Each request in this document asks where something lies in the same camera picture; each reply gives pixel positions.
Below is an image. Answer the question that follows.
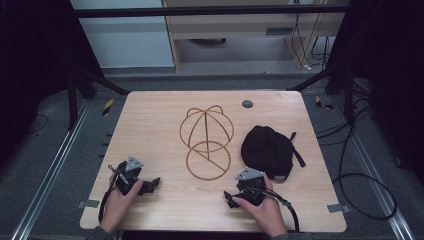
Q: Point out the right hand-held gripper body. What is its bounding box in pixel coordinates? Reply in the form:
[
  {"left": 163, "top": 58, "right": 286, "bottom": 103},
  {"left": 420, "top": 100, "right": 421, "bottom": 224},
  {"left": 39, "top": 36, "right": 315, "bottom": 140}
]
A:
[{"left": 234, "top": 166, "right": 268, "bottom": 206}]

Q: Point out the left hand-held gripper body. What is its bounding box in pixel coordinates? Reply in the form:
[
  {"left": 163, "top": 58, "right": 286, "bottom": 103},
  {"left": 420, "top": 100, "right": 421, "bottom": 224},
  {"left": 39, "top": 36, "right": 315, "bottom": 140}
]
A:
[{"left": 114, "top": 154, "right": 145, "bottom": 196}]

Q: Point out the person's right hand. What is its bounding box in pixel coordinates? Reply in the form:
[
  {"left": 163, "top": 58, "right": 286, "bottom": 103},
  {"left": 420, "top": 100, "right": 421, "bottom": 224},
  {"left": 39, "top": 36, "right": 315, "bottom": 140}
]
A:
[{"left": 231, "top": 174, "right": 289, "bottom": 239}]

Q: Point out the person's left hand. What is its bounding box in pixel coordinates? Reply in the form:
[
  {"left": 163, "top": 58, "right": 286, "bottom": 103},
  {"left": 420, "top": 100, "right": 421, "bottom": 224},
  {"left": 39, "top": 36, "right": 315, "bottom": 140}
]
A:
[{"left": 99, "top": 179, "right": 145, "bottom": 235}]

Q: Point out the black cap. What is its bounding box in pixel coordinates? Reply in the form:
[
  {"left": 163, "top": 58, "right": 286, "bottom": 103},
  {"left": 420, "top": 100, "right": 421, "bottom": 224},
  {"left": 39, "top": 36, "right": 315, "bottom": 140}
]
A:
[{"left": 240, "top": 124, "right": 307, "bottom": 184}]

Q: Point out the yellow black striped tape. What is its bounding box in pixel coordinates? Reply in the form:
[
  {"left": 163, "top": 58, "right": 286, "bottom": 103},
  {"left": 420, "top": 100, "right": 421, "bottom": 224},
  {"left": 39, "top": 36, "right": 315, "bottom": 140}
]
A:
[
  {"left": 314, "top": 95, "right": 334, "bottom": 111},
  {"left": 101, "top": 98, "right": 115, "bottom": 117}
]

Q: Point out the black metal stand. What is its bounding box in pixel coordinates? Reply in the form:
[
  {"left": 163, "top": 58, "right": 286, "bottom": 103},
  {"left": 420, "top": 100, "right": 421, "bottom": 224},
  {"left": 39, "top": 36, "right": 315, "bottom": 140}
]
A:
[
  {"left": 66, "top": 64, "right": 130, "bottom": 132},
  {"left": 286, "top": 63, "right": 356, "bottom": 128}
]

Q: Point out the white cabinet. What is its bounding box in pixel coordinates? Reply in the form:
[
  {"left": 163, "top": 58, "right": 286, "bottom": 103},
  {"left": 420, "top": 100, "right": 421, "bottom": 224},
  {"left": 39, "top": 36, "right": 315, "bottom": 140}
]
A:
[{"left": 69, "top": 0, "right": 176, "bottom": 69}]

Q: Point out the dark curtain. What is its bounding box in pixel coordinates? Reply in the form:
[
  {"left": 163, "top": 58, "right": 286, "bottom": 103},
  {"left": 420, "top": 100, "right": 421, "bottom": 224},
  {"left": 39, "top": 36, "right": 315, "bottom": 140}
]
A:
[
  {"left": 0, "top": 0, "right": 105, "bottom": 168},
  {"left": 324, "top": 0, "right": 424, "bottom": 186}
]

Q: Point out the light wooden desk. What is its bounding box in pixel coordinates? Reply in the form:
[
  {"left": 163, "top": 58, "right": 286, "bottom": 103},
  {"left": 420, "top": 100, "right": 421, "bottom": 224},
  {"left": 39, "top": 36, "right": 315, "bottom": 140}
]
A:
[{"left": 161, "top": 0, "right": 350, "bottom": 73}]

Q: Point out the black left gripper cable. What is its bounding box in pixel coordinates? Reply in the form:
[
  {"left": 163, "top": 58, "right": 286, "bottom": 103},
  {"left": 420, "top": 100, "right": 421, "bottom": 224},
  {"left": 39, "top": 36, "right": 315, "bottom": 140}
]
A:
[{"left": 97, "top": 164, "right": 129, "bottom": 224}]

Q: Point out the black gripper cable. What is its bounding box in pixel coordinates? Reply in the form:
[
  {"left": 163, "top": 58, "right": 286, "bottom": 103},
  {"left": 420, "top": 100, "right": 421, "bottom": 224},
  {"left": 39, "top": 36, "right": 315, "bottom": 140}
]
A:
[
  {"left": 244, "top": 186, "right": 301, "bottom": 233},
  {"left": 97, "top": 164, "right": 129, "bottom": 224}
]

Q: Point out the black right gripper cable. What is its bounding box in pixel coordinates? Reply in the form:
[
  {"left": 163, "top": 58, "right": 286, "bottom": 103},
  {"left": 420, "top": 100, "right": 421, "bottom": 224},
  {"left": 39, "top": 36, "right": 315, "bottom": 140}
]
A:
[{"left": 244, "top": 186, "right": 301, "bottom": 233}]

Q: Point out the grey metal table bracket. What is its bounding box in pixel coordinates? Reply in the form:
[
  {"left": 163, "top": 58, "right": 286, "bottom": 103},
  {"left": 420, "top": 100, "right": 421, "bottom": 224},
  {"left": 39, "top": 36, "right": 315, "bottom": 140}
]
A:
[
  {"left": 326, "top": 203, "right": 352, "bottom": 214},
  {"left": 76, "top": 199, "right": 101, "bottom": 210}
]

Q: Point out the wooden wire hat stand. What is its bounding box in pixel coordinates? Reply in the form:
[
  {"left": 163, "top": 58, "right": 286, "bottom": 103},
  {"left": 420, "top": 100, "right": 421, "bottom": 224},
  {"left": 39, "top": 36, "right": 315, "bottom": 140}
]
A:
[{"left": 178, "top": 104, "right": 235, "bottom": 182}]

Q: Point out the aluminium floor rail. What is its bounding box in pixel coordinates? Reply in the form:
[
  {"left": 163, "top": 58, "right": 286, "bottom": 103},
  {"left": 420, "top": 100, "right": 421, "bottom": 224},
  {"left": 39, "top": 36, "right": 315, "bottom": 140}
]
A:
[
  {"left": 9, "top": 99, "right": 92, "bottom": 240},
  {"left": 329, "top": 96, "right": 416, "bottom": 240}
]

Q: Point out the thin black floor cable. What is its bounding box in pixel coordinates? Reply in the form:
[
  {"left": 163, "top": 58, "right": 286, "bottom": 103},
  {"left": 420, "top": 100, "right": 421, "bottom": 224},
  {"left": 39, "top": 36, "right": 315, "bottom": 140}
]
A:
[{"left": 27, "top": 113, "right": 50, "bottom": 136}]

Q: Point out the black looped floor cable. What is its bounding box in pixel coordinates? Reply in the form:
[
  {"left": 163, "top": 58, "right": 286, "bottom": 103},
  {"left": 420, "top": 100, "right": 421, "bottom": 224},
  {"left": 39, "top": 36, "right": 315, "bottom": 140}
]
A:
[{"left": 331, "top": 124, "right": 398, "bottom": 222}]

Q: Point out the bundle of hanging desk cables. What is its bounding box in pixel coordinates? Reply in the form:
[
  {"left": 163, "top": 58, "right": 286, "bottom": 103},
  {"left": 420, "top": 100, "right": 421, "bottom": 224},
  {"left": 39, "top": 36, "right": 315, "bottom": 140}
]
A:
[{"left": 290, "top": 12, "right": 332, "bottom": 72}]

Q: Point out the black horizontal frame bar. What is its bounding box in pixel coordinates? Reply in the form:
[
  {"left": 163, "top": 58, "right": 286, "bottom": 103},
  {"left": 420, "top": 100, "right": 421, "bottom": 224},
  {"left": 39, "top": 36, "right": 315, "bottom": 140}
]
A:
[{"left": 71, "top": 4, "right": 349, "bottom": 19}]

